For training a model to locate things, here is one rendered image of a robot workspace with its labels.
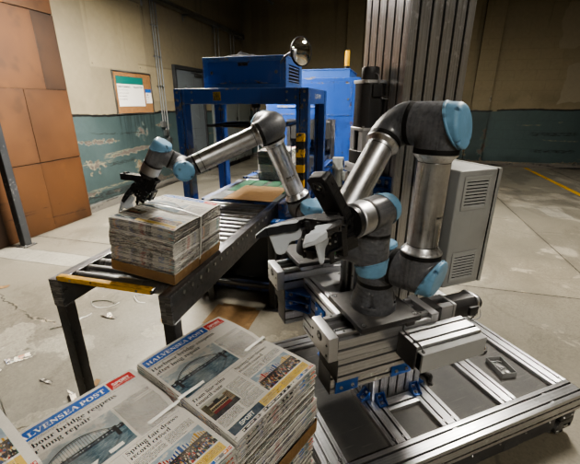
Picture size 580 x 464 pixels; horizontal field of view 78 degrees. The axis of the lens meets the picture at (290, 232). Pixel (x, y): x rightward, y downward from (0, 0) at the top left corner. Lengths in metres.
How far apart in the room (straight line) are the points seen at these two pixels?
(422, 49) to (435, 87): 0.13
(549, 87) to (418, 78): 9.10
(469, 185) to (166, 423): 1.21
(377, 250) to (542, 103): 9.61
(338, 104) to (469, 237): 3.38
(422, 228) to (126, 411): 0.84
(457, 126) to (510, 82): 9.16
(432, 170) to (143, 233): 1.01
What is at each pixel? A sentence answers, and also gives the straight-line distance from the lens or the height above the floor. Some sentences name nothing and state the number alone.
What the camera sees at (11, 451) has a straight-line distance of 0.60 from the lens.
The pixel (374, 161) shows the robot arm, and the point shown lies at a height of 1.31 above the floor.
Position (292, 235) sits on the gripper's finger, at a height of 1.23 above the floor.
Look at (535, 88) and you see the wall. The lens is 10.26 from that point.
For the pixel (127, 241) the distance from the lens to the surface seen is 1.49.
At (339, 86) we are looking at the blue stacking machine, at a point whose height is 1.65.
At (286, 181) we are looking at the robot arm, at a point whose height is 1.13.
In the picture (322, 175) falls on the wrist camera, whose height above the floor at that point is 1.34.
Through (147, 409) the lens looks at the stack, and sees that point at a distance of 0.92.
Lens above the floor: 1.46
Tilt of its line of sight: 20 degrees down
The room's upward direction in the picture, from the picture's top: straight up
